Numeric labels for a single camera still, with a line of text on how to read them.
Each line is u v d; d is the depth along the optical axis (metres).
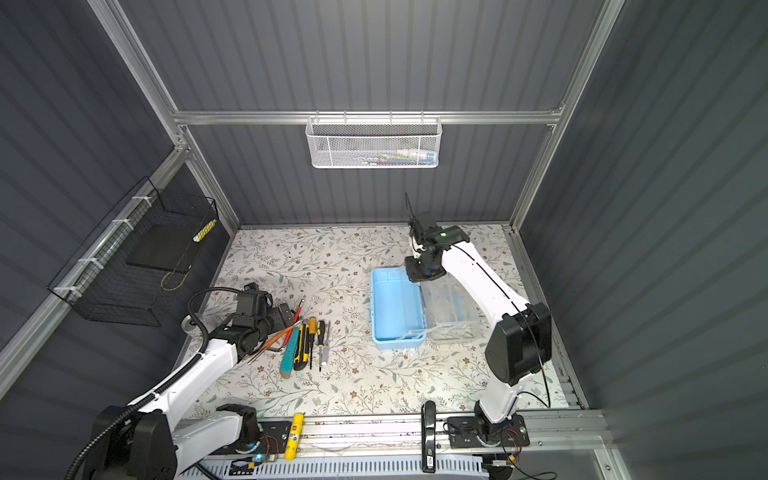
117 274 0.70
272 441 0.72
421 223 0.66
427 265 0.69
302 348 0.88
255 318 0.65
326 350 0.89
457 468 0.70
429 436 0.70
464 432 0.74
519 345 0.45
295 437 0.72
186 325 0.79
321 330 0.91
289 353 0.87
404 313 0.87
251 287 0.77
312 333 0.91
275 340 0.89
